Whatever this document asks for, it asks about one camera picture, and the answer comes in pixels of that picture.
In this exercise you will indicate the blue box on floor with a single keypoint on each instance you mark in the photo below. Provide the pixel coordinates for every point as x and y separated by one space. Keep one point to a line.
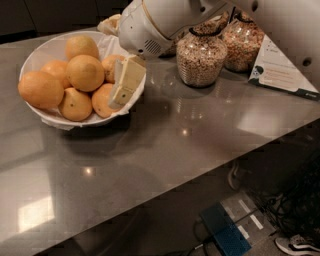
224 232

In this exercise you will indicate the grey metal floor plate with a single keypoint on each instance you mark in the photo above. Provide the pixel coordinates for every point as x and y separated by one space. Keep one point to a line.
250 221

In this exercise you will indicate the glass cereal jar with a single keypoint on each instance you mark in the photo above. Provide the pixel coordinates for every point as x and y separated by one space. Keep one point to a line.
201 54
172 50
243 39

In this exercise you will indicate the middle glass cereal jar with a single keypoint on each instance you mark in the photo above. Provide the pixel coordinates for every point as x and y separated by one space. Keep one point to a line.
201 54

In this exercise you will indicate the left glass cereal jar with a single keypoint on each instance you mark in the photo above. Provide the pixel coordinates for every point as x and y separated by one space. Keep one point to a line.
172 50

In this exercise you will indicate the right glass cereal jar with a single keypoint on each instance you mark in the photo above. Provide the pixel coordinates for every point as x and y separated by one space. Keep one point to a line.
243 39

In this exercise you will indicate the middle left hidden orange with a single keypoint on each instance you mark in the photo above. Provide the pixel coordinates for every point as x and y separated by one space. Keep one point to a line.
57 68

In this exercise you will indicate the sneaker on floor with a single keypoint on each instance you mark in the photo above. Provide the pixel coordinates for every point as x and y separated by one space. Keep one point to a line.
297 246

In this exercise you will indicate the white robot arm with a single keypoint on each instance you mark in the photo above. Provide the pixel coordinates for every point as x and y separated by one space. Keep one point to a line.
292 25

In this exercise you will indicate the allergen information sign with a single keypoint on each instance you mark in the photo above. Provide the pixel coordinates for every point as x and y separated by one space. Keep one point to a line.
272 69

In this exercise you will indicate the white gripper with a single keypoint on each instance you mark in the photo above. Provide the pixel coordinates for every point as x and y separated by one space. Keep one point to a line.
138 31

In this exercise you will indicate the white bowl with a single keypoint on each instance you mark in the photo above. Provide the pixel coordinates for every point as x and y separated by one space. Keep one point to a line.
55 49

